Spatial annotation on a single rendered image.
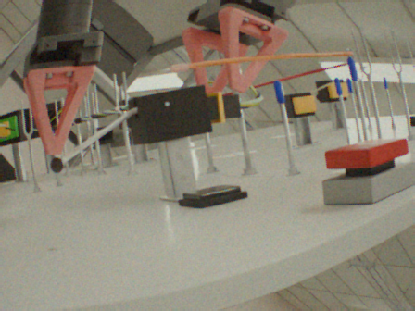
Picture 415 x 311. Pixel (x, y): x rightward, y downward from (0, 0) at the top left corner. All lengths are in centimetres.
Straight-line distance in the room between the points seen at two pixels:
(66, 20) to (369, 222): 33
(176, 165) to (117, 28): 115
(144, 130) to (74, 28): 12
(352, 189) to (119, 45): 136
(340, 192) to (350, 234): 8
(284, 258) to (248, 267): 2
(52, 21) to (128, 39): 118
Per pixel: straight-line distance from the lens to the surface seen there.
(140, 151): 121
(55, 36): 54
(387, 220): 37
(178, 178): 61
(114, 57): 172
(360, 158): 41
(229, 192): 55
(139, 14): 216
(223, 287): 31
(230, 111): 63
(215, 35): 70
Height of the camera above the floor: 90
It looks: 19 degrees up
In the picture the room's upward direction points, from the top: 34 degrees clockwise
